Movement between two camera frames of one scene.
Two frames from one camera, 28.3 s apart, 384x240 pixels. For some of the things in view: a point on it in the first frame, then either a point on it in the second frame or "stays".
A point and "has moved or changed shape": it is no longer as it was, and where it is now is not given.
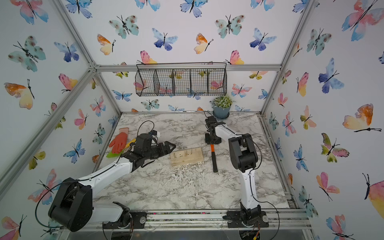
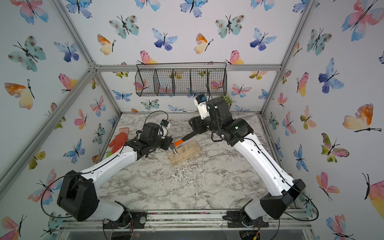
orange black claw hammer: x=214 y=158 → x=172 y=146
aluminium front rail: x=286 y=219 stays
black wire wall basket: x=187 y=79 stays
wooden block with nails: x=186 y=157 has moved or changed shape
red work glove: x=118 y=143 stays
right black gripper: x=208 y=141 → x=197 y=125
